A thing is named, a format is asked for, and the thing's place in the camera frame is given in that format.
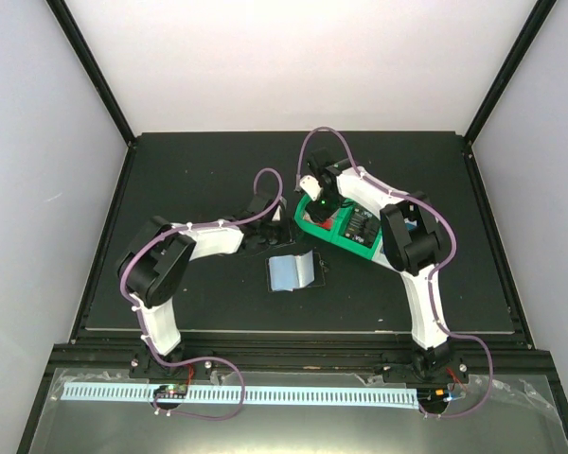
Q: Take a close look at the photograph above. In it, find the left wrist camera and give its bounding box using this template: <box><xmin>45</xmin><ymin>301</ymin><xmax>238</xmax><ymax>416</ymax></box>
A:
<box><xmin>271</xmin><ymin>200</ymin><xmax>287</xmax><ymax>223</ymax></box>

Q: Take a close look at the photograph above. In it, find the green bin left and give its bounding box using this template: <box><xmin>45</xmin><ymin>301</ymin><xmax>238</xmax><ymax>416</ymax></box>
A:
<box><xmin>293</xmin><ymin>195</ymin><xmax>353</xmax><ymax>248</ymax></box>

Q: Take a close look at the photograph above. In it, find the left circuit board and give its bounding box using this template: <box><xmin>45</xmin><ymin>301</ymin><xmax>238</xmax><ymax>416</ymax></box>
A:
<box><xmin>153</xmin><ymin>384</ymin><xmax>188</xmax><ymax>401</ymax></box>

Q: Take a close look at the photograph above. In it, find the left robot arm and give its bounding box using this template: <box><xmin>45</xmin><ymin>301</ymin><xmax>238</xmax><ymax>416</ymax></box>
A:
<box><xmin>116</xmin><ymin>192</ymin><xmax>291</xmax><ymax>377</ymax></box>

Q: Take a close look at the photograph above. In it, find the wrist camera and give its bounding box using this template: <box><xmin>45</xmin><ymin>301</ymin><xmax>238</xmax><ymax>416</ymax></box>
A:
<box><xmin>271</xmin><ymin>200</ymin><xmax>287</xmax><ymax>223</ymax></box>
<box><xmin>298</xmin><ymin>175</ymin><xmax>323</xmax><ymax>201</ymax></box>

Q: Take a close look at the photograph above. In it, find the green bin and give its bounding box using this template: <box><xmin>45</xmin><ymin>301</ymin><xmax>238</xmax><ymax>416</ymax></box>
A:
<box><xmin>331</xmin><ymin>199</ymin><xmax>383</xmax><ymax>261</ymax></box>
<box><xmin>293</xmin><ymin>195</ymin><xmax>353</xmax><ymax>248</ymax></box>

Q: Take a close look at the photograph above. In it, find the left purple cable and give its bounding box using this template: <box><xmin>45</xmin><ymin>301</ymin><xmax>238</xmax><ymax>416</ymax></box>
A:
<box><xmin>120</xmin><ymin>168</ymin><xmax>285</xmax><ymax>420</ymax></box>

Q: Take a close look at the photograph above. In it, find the right circuit board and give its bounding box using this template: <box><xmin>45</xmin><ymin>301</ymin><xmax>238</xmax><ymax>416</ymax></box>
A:
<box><xmin>417</xmin><ymin>385</ymin><xmax>467</xmax><ymax>408</ymax></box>

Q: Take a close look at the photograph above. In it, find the red white card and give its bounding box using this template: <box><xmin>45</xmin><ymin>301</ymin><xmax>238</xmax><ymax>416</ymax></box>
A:
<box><xmin>303</xmin><ymin>212</ymin><xmax>334</xmax><ymax>231</ymax></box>

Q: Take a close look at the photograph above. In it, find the black vip card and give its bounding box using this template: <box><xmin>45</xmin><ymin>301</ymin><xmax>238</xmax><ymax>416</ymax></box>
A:
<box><xmin>344</xmin><ymin>204</ymin><xmax>381</xmax><ymax>248</ymax></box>

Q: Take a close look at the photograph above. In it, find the black leather card holder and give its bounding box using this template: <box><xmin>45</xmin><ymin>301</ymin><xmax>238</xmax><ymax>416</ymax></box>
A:
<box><xmin>266</xmin><ymin>251</ymin><xmax>326</xmax><ymax>292</ymax></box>

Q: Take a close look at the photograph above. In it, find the white bin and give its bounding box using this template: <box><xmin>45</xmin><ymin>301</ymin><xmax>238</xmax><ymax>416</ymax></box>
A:
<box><xmin>371</xmin><ymin>236</ymin><xmax>397</xmax><ymax>272</ymax></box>

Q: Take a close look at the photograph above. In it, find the white slotted cable duct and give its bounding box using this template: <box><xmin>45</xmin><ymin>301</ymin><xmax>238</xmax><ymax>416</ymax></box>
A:
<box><xmin>61</xmin><ymin>382</ymin><xmax>418</xmax><ymax>410</ymax></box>

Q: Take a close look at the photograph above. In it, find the black aluminium frame rail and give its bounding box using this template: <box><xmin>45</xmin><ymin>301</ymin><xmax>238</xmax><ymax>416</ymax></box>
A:
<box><xmin>45</xmin><ymin>335</ymin><xmax>558</xmax><ymax>383</ymax></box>

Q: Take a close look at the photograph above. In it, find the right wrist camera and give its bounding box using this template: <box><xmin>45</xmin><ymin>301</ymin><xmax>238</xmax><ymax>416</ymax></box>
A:
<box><xmin>298</xmin><ymin>175</ymin><xmax>323</xmax><ymax>201</ymax></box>

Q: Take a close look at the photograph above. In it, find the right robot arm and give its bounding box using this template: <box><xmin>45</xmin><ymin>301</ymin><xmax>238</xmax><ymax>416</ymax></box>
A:
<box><xmin>294</xmin><ymin>148</ymin><xmax>452</xmax><ymax>381</ymax></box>

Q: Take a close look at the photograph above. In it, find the circuit board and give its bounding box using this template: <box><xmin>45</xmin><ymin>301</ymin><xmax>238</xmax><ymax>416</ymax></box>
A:
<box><xmin>417</xmin><ymin>385</ymin><xmax>467</xmax><ymax>408</ymax></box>
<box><xmin>153</xmin><ymin>384</ymin><xmax>188</xmax><ymax>401</ymax></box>

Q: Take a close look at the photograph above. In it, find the green bin middle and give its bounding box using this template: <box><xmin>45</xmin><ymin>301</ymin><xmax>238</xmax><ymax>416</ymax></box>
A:
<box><xmin>331</xmin><ymin>199</ymin><xmax>383</xmax><ymax>261</ymax></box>

